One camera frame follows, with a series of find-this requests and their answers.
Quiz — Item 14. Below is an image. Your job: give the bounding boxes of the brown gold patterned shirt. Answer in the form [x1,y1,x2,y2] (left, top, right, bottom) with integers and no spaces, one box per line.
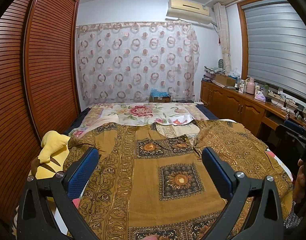
[63,120,292,239]

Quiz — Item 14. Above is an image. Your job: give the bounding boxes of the person right hand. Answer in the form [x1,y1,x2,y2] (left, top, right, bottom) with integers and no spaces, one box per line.
[292,159,306,203]

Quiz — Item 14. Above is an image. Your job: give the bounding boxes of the white fruit print blanket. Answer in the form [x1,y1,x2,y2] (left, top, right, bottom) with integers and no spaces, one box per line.
[266,148,293,181]

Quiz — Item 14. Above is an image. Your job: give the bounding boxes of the yellow plush toy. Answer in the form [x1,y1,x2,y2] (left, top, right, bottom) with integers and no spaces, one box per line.
[29,131,70,179]

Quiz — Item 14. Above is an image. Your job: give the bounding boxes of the dark blue mattress edge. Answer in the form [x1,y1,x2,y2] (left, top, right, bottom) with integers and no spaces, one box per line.
[196,104,218,120]

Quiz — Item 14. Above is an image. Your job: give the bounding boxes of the wooden sideboard cabinet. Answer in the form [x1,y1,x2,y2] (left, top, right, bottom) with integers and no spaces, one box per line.
[200,81,306,137]

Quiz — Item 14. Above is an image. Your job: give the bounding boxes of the pink tissue pack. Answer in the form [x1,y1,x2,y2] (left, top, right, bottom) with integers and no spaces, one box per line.
[254,90,266,102]

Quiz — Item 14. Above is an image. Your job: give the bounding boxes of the pink thermos jug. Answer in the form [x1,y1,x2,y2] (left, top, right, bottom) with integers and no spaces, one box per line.
[246,77,256,95]

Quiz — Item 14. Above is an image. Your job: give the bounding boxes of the cardboard box on cabinet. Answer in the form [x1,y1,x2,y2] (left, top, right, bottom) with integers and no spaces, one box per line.
[215,74,237,87]

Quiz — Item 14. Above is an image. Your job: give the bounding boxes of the floral bed quilt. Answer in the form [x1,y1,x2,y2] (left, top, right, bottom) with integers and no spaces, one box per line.
[67,102,209,138]

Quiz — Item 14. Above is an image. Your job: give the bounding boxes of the stack of folded papers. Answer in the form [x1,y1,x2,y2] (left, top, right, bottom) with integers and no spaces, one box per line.
[203,66,226,80]

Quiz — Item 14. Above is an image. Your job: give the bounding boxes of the cardboard box blue contents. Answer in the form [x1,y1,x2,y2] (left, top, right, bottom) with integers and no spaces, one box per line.
[149,89,171,103]

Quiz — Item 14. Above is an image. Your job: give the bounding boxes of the grey window blind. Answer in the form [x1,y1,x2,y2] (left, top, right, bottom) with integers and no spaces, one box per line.
[241,0,306,100]

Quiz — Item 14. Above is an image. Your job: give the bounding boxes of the wooden louvered wardrobe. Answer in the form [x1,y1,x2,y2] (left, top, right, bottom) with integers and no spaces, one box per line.
[0,0,80,223]

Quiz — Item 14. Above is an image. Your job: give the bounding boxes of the circle patterned curtain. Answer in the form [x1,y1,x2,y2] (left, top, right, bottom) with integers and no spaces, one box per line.
[76,21,200,106]

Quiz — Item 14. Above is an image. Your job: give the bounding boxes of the beige side curtain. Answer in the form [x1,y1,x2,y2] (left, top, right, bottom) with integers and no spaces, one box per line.
[213,3,232,74]

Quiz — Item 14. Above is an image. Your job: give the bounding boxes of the wall air conditioner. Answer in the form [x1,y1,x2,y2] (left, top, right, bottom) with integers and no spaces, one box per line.
[167,0,213,24]

